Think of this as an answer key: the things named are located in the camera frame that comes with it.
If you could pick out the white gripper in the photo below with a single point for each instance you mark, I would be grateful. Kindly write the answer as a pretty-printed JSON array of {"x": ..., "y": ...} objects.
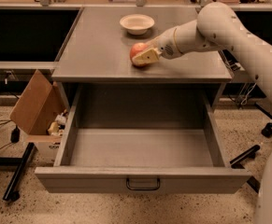
[{"x": 165, "y": 46}]

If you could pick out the red apple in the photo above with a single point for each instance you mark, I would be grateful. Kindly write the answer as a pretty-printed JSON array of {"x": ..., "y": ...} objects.
[{"x": 138, "y": 54}]

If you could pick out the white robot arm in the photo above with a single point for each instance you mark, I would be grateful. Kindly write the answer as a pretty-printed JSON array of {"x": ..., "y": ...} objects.
[{"x": 218, "y": 27}]

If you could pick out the open grey top drawer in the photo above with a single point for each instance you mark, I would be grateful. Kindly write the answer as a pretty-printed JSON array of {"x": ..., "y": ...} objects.
[{"x": 103, "y": 145}]

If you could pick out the white ceramic bowl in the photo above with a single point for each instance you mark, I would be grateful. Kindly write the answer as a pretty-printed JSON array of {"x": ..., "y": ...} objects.
[{"x": 137, "y": 24}]

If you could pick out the grey metal cabinet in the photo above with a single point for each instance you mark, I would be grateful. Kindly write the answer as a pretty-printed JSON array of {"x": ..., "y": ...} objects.
[{"x": 97, "y": 54}]

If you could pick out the brown cardboard box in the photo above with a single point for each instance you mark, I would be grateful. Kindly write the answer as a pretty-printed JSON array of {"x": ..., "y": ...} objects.
[{"x": 39, "y": 113}]

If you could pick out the black chair caster base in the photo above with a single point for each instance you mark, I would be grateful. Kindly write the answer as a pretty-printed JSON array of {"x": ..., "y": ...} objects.
[{"x": 267, "y": 130}]

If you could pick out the black table leg left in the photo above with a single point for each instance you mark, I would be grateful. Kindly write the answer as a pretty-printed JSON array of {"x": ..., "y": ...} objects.
[{"x": 11, "y": 193}]

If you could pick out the black drawer handle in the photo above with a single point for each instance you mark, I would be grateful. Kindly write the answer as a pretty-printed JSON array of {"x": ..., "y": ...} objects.
[{"x": 143, "y": 184}]

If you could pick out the black power adapter with cable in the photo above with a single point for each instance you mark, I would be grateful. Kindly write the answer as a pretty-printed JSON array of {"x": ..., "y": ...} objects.
[{"x": 15, "y": 134}]

